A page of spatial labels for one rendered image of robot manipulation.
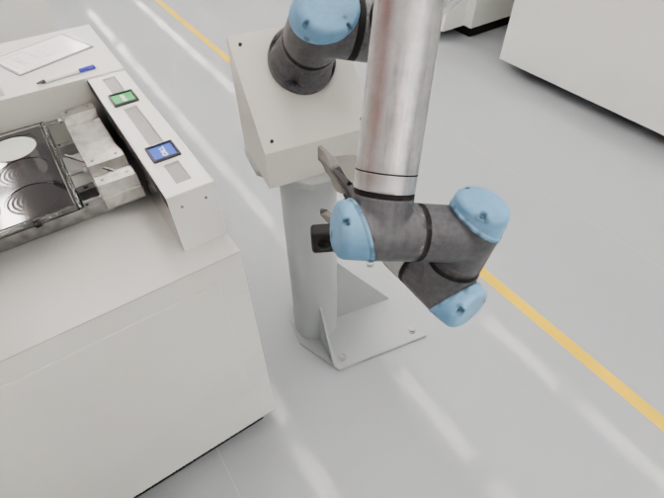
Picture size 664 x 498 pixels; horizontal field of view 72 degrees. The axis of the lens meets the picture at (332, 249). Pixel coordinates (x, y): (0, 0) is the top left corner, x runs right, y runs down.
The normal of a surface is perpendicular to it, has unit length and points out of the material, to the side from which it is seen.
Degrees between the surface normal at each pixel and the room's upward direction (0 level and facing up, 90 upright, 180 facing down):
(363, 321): 0
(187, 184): 0
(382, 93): 62
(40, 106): 90
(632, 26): 90
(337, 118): 42
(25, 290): 0
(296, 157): 90
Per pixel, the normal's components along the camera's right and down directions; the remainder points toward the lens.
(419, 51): 0.36, 0.30
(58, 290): 0.00, -0.69
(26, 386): 0.56, 0.60
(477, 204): 0.20, -0.73
